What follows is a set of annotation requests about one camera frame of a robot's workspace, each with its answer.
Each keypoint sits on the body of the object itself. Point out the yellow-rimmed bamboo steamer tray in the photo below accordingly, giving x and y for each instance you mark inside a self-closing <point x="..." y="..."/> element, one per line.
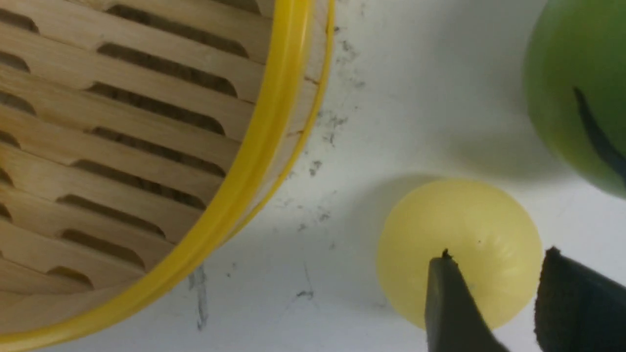
<point x="137" y="136"/>

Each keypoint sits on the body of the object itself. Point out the green toy watermelon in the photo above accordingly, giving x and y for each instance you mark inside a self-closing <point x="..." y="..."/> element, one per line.
<point x="574" y="79"/>

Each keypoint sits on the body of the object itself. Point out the yellow bun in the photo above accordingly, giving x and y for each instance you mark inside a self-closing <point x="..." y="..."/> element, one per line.
<point x="487" y="233"/>

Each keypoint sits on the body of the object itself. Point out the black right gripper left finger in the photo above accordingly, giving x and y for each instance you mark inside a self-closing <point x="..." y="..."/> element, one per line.
<point x="453" y="322"/>

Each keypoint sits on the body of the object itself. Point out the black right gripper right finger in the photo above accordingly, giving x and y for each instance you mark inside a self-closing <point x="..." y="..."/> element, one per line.
<point x="578" y="309"/>

